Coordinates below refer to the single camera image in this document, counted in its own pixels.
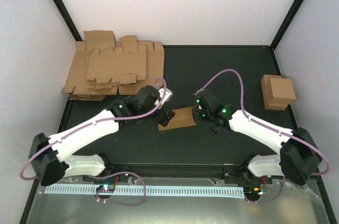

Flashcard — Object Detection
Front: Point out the cardboard box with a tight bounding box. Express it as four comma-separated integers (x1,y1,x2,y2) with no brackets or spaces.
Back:
158,106,197,131
261,75,288,111
269,78,297,105

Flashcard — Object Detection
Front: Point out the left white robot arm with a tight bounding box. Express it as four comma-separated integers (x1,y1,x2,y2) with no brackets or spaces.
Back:
28,85,174,186

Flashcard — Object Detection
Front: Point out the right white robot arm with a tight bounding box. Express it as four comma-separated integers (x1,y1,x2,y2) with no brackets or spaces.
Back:
193,90,323,185

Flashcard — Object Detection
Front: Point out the stack of flat cardboard blanks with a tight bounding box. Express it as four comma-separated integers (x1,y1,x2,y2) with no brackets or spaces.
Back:
62,30,165,101

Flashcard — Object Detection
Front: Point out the left controller circuit board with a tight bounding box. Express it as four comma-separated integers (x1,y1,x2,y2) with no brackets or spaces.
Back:
96,184,115,193

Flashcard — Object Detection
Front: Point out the controller circuit board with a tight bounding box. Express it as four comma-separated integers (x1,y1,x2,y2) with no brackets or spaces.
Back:
244,186,267,196
96,184,115,193

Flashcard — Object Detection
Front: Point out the right controller circuit board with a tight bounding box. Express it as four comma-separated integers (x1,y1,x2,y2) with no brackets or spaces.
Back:
244,186,267,196

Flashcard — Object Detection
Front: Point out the light blue slotted cable duct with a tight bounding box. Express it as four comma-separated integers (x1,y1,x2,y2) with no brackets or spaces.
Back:
44,184,244,199

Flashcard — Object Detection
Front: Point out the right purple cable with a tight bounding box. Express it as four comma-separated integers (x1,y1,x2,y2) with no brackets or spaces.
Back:
194,69,332,204

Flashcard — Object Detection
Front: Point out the purple cable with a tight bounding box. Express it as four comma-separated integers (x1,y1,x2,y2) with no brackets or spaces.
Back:
20,77,167,206
194,69,332,204

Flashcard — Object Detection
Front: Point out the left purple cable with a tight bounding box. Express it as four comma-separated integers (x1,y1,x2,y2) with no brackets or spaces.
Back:
20,77,167,206

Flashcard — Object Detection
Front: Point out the left black frame post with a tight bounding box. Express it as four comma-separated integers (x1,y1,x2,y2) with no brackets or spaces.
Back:
53,0,83,41

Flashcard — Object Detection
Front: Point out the black frame post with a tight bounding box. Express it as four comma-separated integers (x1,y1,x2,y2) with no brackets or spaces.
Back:
270,0,304,51
53,0,83,41

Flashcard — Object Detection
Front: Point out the right black frame post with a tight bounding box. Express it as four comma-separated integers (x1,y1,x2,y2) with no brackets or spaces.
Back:
270,0,304,51

